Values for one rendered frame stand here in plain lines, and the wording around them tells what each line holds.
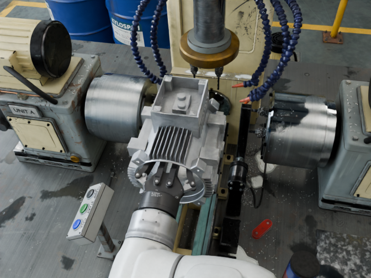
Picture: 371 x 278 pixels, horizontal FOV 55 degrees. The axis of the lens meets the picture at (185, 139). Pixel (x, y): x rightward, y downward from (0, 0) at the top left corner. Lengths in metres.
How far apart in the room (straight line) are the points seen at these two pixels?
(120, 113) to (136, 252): 0.67
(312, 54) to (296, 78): 1.58
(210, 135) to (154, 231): 0.26
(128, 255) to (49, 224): 0.80
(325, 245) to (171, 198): 0.64
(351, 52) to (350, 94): 2.29
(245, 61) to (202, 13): 0.40
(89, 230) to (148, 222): 0.41
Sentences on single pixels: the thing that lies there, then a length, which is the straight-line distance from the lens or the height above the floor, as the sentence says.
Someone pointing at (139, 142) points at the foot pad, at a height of 1.37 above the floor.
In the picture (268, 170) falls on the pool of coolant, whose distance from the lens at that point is 1.45.
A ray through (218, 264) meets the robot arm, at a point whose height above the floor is 1.41.
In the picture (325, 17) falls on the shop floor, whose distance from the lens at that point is 3.96.
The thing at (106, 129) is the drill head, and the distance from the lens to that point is 1.26.
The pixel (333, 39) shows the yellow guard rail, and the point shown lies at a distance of 3.64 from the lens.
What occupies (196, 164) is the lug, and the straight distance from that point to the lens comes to 0.71.
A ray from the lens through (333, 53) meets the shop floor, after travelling 3.49.
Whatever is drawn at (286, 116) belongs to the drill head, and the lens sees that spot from 1.15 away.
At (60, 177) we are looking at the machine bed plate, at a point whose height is 0.80.
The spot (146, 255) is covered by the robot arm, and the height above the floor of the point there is 1.39.
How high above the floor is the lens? 1.96
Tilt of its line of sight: 49 degrees down
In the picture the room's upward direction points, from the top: 4 degrees counter-clockwise
